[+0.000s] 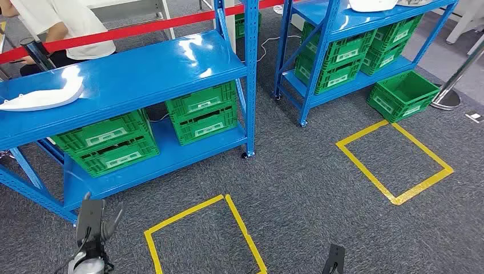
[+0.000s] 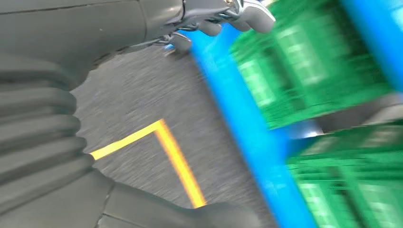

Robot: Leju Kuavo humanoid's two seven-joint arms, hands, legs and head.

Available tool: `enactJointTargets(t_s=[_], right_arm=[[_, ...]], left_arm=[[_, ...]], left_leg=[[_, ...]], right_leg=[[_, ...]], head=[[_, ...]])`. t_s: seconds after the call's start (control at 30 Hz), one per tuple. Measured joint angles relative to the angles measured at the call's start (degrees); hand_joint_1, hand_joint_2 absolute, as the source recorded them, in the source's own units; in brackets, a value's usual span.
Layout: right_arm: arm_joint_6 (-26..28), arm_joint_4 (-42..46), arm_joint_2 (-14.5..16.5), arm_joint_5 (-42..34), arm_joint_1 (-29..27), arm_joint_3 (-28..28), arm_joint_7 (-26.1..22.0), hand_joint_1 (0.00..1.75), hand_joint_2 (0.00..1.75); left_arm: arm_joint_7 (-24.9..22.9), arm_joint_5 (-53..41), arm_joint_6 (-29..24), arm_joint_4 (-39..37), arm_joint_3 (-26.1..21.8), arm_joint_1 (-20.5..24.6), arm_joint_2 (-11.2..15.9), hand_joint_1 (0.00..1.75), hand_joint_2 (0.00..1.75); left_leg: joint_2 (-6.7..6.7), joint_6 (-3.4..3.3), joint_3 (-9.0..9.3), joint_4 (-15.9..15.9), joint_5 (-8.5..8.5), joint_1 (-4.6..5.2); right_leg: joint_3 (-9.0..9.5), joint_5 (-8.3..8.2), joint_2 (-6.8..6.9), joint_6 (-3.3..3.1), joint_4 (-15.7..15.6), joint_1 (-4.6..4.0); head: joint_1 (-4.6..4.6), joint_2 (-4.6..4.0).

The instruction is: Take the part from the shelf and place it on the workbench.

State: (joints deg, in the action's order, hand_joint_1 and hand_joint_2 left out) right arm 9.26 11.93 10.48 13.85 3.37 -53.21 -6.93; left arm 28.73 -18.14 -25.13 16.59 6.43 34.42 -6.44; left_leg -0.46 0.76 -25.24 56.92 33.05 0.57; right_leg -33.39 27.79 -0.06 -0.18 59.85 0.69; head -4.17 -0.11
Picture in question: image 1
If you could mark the chrome barrier post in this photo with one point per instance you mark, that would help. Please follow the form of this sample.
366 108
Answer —
446 99

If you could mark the person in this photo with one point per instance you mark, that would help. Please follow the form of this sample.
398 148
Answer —
75 22

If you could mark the white floor sticker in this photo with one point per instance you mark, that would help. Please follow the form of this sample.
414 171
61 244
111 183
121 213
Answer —
474 117

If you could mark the white furniture leg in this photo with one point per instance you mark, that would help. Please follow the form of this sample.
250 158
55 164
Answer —
470 17

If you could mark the red barrier belt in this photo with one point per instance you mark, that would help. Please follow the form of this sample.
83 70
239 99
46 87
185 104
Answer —
132 30

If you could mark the white power strip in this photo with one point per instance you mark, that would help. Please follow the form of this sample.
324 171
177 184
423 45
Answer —
278 10

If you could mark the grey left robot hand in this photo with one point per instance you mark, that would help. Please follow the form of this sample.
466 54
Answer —
111 225

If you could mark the grey plastic part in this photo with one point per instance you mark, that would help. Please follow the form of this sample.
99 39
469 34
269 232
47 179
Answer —
414 2

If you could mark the blue metal shelf rack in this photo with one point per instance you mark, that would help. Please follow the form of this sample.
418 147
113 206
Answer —
378 17
124 75

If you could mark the white curved plastic part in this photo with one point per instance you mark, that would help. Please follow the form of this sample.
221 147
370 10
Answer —
372 5
41 99

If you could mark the black barrier post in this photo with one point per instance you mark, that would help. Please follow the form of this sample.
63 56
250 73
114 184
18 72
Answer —
36 53

